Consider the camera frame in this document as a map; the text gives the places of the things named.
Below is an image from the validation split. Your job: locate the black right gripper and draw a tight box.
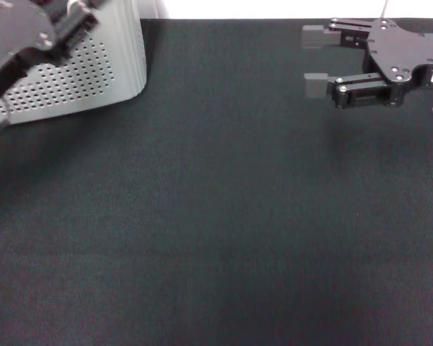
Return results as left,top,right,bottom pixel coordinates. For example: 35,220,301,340
302,17,433,110

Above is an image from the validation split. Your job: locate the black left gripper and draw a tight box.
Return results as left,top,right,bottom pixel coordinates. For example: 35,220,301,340
0,0,108,109

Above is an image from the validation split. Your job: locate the grey perforated storage box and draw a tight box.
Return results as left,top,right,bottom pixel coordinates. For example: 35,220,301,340
0,0,148,127

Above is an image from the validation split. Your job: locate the black tablecloth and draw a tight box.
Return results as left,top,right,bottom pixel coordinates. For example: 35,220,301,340
0,17,433,346

